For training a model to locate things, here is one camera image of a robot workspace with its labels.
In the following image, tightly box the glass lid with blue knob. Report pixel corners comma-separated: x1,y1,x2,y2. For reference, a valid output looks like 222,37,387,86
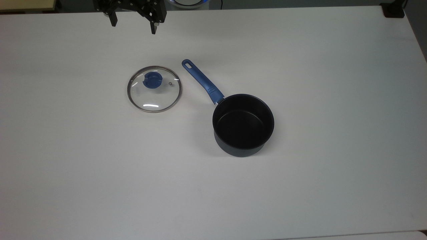
127,66,182,113

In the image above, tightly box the dark saucepan with blue handle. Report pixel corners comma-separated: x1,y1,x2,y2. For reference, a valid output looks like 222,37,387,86
181,59,275,157

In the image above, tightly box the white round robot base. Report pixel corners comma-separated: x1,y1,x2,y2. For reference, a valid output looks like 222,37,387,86
169,0,209,9

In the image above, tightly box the black clamp at table corner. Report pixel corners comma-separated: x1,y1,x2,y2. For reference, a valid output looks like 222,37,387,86
380,0,406,18

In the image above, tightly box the yellowish wooden side table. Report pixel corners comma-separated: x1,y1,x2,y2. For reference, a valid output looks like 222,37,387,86
0,0,58,12

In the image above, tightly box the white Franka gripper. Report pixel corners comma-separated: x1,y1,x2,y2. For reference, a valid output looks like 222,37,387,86
93,0,167,35

